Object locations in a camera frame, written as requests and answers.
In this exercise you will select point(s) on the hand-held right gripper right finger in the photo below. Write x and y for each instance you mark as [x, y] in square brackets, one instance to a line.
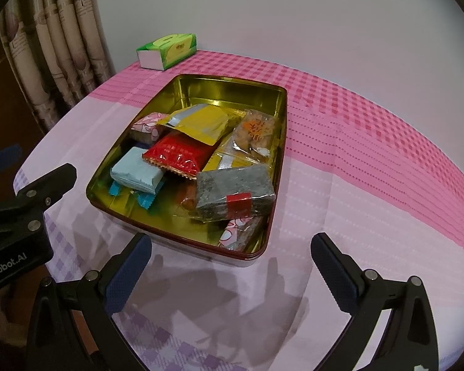
[334, 274]

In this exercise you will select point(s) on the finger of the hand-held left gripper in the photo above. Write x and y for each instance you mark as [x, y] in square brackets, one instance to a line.
[0, 160]
[50, 183]

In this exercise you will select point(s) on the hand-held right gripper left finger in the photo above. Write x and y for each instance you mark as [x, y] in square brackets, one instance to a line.
[127, 274]

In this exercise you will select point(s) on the blue white candy packet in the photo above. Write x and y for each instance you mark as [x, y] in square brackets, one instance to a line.
[143, 200]

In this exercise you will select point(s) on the clear packet of orange twists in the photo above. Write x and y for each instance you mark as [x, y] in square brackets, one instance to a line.
[187, 201]

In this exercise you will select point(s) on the clear packet orange gold print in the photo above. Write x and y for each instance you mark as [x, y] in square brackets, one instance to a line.
[255, 131]

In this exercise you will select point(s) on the gold metal tin box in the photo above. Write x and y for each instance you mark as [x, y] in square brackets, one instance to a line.
[224, 89]

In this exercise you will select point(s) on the dark wooden cabinet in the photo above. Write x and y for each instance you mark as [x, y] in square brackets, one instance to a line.
[7, 104]

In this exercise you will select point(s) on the blue and pale blue packet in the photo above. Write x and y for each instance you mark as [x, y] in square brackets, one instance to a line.
[135, 170]

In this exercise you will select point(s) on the pink patterned cake packet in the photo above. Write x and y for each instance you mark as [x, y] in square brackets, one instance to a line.
[149, 125]
[239, 234]

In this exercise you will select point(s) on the pink checked tablecloth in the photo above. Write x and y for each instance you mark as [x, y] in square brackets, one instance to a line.
[371, 162]

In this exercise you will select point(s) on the patterned beige curtain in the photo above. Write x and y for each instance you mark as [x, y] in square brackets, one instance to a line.
[62, 46]

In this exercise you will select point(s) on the red snack packet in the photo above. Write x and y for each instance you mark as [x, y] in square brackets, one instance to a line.
[178, 154]

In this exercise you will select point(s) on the grey cake packet red label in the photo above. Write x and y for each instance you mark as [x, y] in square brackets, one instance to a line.
[232, 189]

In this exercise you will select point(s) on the green tissue pack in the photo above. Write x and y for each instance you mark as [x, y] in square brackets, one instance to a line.
[170, 48]

